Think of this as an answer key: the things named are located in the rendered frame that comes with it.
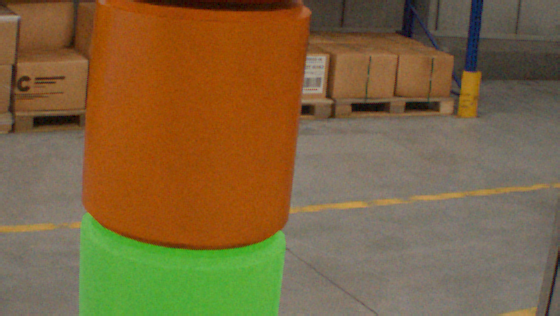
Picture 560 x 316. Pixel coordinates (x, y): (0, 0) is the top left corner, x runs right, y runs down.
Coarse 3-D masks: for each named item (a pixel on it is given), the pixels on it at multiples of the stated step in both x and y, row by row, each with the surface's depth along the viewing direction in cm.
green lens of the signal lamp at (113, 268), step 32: (96, 224) 27; (96, 256) 27; (128, 256) 26; (160, 256) 26; (192, 256) 26; (224, 256) 26; (256, 256) 27; (96, 288) 27; (128, 288) 26; (160, 288) 26; (192, 288) 26; (224, 288) 26; (256, 288) 27
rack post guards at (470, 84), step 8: (464, 72) 986; (480, 72) 991; (464, 80) 987; (472, 80) 986; (464, 88) 988; (472, 88) 989; (464, 96) 989; (472, 96) 991; (464, 104) 991; (472, 104) 994; (464, 112) 993; (472, 112) 996
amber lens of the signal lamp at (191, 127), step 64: (128, 0) 25; (192, 0) 26; (128, 64) 25; (192, 64) 24; (256, 64) 25; (128, 128) 25; (192, 128) 25; (256, 128) 25; (128, 192) 26; (192, 192) 25; (256, 192) 26
